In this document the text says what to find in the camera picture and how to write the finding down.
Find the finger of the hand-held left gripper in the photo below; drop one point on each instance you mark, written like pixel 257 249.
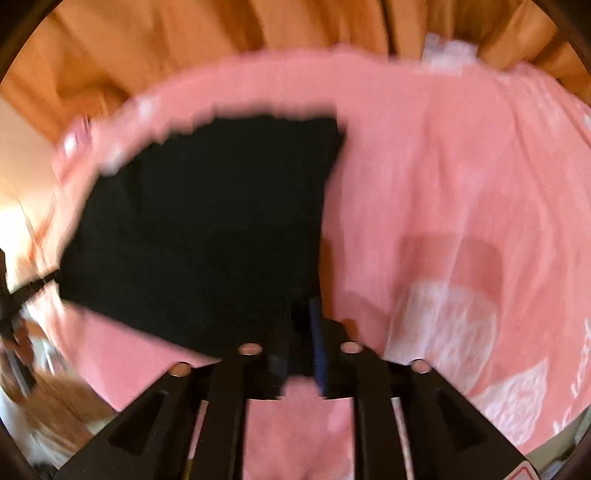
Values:
pixel 11 314

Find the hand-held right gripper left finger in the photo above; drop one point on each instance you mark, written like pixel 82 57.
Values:
pixel 272 369

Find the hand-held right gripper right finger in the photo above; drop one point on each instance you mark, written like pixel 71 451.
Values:
pixel 319 350

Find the black small garment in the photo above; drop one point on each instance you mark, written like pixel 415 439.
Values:
pixel 203 230

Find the pink printed blanket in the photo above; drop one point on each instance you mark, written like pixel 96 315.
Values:
pixel 438 207

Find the orange curtain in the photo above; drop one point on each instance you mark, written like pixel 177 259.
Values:
pixel 231 41

